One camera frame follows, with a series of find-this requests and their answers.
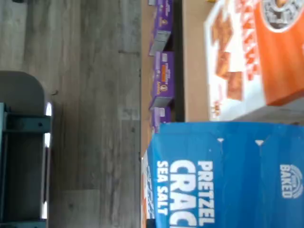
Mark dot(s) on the blue white pretzel crackers box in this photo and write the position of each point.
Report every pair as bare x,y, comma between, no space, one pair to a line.
237,178

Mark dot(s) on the purple Annie's snack box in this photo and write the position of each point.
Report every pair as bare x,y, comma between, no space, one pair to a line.
164,19
164,78
161,117

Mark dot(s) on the brown wooden shelf board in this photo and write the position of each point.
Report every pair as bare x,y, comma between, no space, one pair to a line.
145,71

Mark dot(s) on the tan wooden shelf board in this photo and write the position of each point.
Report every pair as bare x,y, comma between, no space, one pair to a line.
194,71

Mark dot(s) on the orange white pretzel crackers box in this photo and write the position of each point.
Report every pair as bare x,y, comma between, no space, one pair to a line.
273,59

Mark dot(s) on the black metal shelf frame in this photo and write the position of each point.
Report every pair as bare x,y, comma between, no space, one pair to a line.
179,71

